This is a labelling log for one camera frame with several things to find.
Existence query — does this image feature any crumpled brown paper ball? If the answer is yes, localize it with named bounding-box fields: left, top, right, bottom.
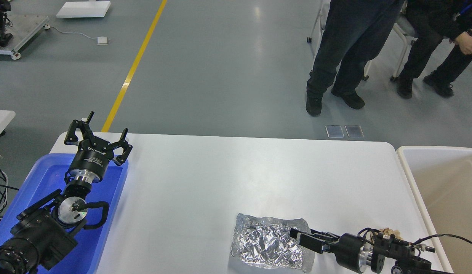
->
left=379, top=227, right=403, bottom=239

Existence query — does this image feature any white side table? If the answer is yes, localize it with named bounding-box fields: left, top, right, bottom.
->
left=0, top=110, right=16, bottom=136

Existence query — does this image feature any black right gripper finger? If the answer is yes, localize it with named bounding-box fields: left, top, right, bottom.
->
left=290, top=228, right=340, bottom=242
left=296, top=232, right=334, bottom=254

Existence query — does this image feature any standing person in black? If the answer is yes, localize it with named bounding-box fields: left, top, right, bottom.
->
left=306, top=0, right=404, bottom=116

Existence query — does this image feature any floor socket plate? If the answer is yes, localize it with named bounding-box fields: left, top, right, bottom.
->
left=326, top=125, right=344, bottom=139
left=344, top=125, right=364, bottom=138

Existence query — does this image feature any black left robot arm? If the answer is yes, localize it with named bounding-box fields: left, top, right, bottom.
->
left=0, top=112, right=133, bottom=274

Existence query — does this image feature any floor socket plate left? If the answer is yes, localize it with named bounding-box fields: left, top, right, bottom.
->
left=326, top=125, right=344, bottom=139

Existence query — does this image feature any metal cart platform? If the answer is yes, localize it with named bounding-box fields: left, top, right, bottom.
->
left=0, top=14, right=50, bottom=60

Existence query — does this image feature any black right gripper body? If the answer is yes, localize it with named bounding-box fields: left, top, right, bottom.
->
left=329, top=233, right=373, bottom=274

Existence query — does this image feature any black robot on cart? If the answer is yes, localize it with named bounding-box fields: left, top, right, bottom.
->
left=0, top=0, right=13, bottom=48

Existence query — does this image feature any floor socket plate right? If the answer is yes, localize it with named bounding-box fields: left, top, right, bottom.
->
left=344, top=125, right=364, bottom=138

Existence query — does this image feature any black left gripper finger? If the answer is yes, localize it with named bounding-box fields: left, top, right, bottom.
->
left=64, top=111, right=95, bottom=147
left=106, top=128, right=133, bottom=166

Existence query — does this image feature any seated person in black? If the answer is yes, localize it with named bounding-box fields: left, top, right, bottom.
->
left=397, top=0, right=472, bottom=99

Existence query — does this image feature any white power adapter with cable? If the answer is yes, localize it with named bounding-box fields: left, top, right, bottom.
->
left=44, top=25, right=109, bottom=46

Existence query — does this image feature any aluminium foil sheet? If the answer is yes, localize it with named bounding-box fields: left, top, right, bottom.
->
left=230, top=213, right=315, bottom=273

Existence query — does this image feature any white foam board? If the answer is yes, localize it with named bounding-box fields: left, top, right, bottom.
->
left=56, top=0, right=111, bottom=18

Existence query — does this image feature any blue plastic bin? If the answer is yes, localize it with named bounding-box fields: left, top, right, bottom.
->
left=0, top=154, right=128, bottom=274

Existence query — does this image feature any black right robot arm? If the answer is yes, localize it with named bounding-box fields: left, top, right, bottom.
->
left=290, top=228, right=472, bottom=274

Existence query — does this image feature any white plastic bin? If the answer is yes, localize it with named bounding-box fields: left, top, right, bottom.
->
left=397, top=146, right=472, bottom=274

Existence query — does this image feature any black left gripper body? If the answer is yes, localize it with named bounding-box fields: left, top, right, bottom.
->
left=68, top=139, right=114, bottom=183

